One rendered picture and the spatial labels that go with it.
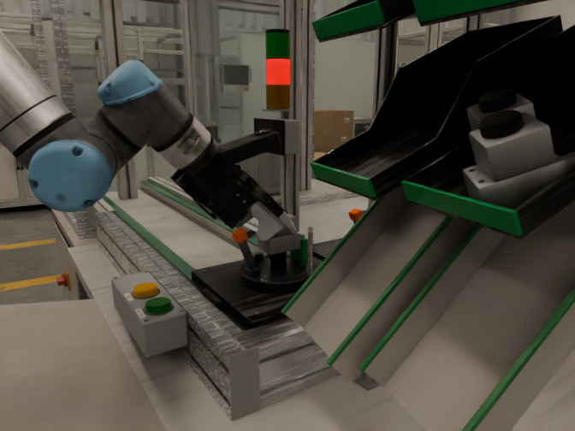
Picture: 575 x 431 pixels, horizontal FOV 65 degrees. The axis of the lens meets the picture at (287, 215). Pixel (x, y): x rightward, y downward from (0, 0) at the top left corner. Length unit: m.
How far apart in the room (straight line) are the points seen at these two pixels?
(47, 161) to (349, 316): 0.38
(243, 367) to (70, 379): 0.30
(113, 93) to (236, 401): 0.44
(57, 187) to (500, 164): 0.41
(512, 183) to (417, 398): 0.23
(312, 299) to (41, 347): 0.52
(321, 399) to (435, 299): 0.28
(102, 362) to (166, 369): 0.11
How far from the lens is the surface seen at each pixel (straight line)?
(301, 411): 0.69
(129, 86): 0.63
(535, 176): 0.39
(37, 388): 0.83
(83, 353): 0.89
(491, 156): 0.37
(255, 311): 0.71
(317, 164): 0.54
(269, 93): 0.97
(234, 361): 0.63
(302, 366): 0.71
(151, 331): 0.74
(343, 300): 0.60
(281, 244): 0.78
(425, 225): 0.59
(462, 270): 0.52
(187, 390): 0.75
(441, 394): 0.49
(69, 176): 0.51
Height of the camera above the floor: 1.29
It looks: 15 degrees down
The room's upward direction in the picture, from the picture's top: straight up
